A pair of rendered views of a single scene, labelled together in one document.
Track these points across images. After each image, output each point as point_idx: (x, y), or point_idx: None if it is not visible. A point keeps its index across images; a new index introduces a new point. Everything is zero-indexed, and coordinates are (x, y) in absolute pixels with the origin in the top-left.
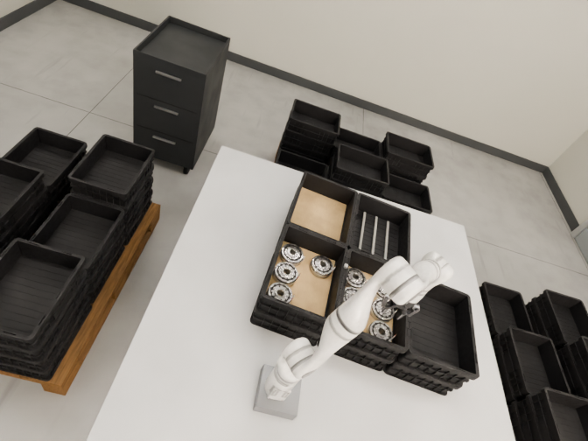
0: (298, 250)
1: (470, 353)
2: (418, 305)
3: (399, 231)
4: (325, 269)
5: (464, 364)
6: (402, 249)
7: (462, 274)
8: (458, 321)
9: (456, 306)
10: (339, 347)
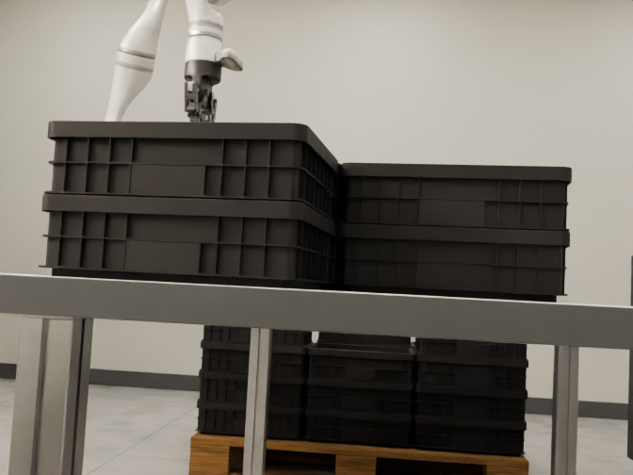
0: None
1: (119, 139)
2: (194, 81)
3: (531, 221)
4: None
5: (96, 169)
6: (435, 197)
7: (586, 304)
8: (233, 178)
9: (291, 187)
10: (113, 79)
